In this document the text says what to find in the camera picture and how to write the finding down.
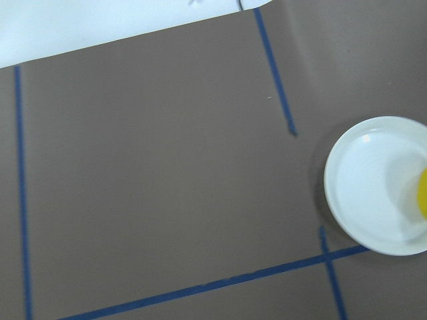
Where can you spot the brown paper table mat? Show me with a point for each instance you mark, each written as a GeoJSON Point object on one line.
{"type": "Point", "coordinates": [178, 174]}

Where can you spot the white round plate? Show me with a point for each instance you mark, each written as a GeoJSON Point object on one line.
{"type": "Point", "coordinates": [371, 178]}

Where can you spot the yellow lemon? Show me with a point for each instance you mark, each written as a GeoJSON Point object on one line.
{"type": "Point", "coordinates": [421, 196]}

